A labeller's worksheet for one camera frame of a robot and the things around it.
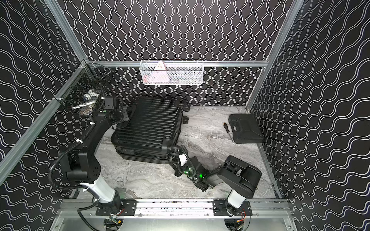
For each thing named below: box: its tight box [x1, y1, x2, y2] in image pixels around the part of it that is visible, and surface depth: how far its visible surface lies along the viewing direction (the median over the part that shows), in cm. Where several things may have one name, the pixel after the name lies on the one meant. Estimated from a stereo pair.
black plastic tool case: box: [228, 113, 264, 144], surface depth 105 cm
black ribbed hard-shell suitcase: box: [111, 96, 191, 165], surface depth 82 cm
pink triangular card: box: [148, 60, 170, 83], surface depth 92 cm
